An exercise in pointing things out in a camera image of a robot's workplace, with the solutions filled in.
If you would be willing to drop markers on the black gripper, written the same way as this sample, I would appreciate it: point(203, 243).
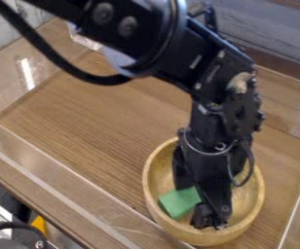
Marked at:
point(213, 172)

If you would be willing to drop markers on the green rectangular block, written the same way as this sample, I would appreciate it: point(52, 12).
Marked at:
point(177, 202)

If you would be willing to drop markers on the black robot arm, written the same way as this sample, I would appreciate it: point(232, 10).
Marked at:
point(157, 39)

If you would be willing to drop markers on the brown wooden bowl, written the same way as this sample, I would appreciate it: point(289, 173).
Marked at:
point(158, 182)

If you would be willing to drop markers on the yellow label sticker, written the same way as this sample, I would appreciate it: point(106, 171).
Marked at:
point(40, 224)

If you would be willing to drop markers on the clear acrylic enclosure wall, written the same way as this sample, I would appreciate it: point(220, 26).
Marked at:
point(76, 141)

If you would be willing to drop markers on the clear acrylic corner bracket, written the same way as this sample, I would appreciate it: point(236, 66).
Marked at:
point(82, 40)

